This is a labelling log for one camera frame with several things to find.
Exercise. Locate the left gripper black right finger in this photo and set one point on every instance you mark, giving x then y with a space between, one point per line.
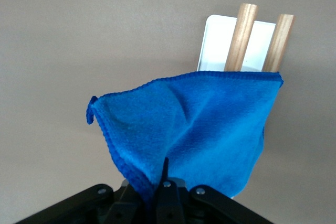
170 203

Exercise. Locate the blue microfibre towel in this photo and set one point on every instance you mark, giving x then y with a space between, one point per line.
197 129

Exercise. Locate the white towel rack wooden rods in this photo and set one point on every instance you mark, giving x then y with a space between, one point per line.
241 37

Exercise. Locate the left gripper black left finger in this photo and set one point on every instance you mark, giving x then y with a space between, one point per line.
86 205

